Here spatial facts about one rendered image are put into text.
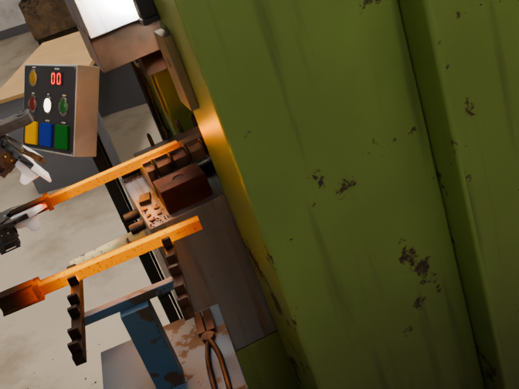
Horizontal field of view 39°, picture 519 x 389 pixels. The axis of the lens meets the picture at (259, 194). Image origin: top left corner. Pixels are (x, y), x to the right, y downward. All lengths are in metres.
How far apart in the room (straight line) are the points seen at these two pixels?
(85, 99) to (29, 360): 1.39
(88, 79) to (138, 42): 0.54
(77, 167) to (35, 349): 1.67
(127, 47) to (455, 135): 0.79
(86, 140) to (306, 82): 1.00
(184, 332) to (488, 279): 0.72
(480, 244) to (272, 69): 0.64
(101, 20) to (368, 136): 0.65
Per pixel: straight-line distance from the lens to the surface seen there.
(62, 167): 4.78
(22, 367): 3.32
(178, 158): 1.91
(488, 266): 1.80
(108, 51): 1.80
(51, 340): 3.38
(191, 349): 1.68
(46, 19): 9.14
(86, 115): 2.33
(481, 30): 1.58
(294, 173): 1.56
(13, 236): 1.95
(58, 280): 1.60
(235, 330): 2.00
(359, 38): 1.55
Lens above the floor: 1.71
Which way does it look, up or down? 27 degrees down
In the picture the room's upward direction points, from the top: 20 degrees counter-clockwise
